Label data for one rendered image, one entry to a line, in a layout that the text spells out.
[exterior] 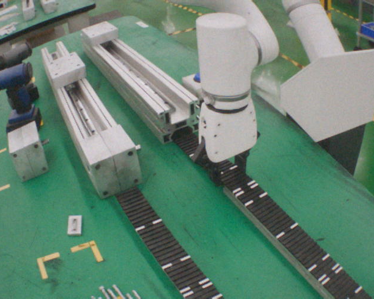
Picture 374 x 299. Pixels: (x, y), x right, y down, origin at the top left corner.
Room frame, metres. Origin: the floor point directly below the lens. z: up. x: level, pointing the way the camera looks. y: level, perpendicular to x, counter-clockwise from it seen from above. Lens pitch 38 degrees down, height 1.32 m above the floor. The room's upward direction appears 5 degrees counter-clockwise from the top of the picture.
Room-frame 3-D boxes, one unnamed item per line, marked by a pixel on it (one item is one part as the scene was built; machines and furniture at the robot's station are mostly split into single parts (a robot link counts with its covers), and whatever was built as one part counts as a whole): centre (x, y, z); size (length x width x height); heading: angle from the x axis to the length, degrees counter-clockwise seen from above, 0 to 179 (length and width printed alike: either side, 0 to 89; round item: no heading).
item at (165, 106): (1.08, 0.18, 0.82); 0.80 x 0.10 x 0.09; 26
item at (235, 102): (0.56, -0.07, 0.99); 0.09 x 0.08 x 0.03; 116
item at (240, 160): (0.57, -0.11, 0.83); 0.03 x 0.03 x 0.07; 26
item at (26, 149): (0.68, 0.39, 0.83); 0.11 x 0.10 x 0.10; 115
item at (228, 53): (0.56, -0.08, 1.07); 0.09 x 0.08 x 0.13; 121
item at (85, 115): (1.00, 0.35, 0.82); 0.80 x 0.10 x 0.09; 26
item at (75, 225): (0.46, 0.24, 0.78); 0.05 x 0.03 x 0.01; 3
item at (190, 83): (0.89, -0.05, 0.81); 0.10 x 0.08 x 0.06; 116
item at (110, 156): (0.61, 0.15, 0.83); 0.12 x 0.09 x 0.10; 116
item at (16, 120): (0.85, 0.51, 0.89); 0.20 x 0.08 x 0.22; 98
